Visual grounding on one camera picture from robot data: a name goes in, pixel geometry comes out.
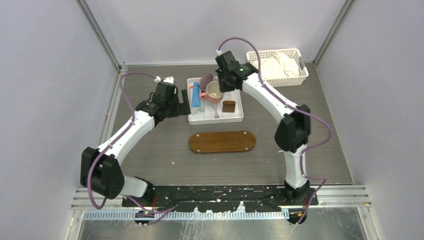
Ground white plastic tray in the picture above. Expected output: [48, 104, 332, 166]
[186, 77, 244, 126]

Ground purple mug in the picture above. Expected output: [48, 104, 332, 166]
[198, 73, 215, 90]

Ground pink mug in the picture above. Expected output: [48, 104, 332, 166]
[198, 81, 224, 104]

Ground oval wooden tray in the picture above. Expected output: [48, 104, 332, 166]
[188, 131, 256, 154]

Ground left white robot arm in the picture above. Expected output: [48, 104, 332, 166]
[80, 81, 191, 207]

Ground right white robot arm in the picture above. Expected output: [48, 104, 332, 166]
[215, 51, 311, 205]

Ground white toothpaste tube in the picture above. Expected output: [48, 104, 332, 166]
[188, 84, 194, 107]

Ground blue toothpaste tube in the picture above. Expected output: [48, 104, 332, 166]
[191, 82, 201, 108]

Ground white towels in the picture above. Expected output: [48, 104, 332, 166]
[260, 52, 300, 80]

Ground white basket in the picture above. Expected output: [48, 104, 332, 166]
[246, 48, 309, 87]

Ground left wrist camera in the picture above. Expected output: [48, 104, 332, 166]
[154, 76, 174, 84]

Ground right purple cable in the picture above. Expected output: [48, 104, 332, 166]
[215, 37, 333, 226]

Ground purple cable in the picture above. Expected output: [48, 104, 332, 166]
[86, 72, 177, 228]
[215, 37, 333, 226]

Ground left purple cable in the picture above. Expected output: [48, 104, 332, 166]
[86, 72, 177, 228]

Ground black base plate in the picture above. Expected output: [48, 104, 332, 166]
[136, 185, 318, 213]

